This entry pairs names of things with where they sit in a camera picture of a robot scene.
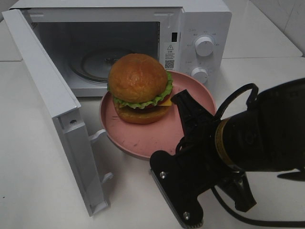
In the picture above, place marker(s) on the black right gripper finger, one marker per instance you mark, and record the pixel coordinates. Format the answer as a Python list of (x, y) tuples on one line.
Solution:
[(197, 122)]

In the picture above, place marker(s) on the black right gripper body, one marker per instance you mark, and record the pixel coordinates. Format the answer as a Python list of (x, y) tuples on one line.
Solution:
[(221, 163)]

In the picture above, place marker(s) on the pink round plate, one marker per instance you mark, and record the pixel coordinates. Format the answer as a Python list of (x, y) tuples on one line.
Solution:
[(141, 140)]

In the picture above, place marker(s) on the toy burger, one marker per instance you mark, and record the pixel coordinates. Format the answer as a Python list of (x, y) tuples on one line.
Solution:
[(141, 89)]

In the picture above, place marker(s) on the white microwave door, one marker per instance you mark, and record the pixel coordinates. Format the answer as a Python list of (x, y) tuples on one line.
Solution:
[(63, 108)]

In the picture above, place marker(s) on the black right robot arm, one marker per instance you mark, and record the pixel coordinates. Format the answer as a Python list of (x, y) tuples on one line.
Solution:
[(280, 113)]

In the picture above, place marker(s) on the lower white dial knob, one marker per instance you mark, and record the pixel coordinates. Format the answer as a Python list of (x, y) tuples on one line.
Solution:
[(200, 74)]

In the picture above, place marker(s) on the white dial knob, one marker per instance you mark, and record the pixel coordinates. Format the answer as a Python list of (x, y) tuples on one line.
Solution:
[(204, 45), (200, 74)]

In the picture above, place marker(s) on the upper white dial knob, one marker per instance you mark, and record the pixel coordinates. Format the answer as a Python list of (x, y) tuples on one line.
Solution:
[(204, 45)]

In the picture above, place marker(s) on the white warning label sticker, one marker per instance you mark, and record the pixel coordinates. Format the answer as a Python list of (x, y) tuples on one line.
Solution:
[(170, 54)]

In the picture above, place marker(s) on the glass microwave turntable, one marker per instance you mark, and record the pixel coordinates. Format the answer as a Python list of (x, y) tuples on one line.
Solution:
[(95, 65)]

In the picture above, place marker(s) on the white microwave oven body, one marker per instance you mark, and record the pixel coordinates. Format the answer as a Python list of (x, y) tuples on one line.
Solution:
[(65, 27)]

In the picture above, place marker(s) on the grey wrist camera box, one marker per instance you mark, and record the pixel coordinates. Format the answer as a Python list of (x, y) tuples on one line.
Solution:
[(179, 197)]

